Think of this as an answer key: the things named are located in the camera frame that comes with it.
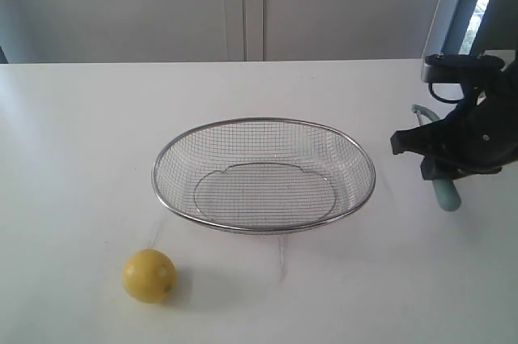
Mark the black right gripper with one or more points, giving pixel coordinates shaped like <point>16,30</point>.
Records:
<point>485,132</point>

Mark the teal handled peeler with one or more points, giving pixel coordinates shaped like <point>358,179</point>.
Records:
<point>446,193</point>

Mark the yellow lemon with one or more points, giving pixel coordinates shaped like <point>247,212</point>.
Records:
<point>149,276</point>

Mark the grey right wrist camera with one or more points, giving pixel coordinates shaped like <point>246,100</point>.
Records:
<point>459,68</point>

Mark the oval wire mesh basket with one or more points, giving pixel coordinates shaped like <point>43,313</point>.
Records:
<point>263,175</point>

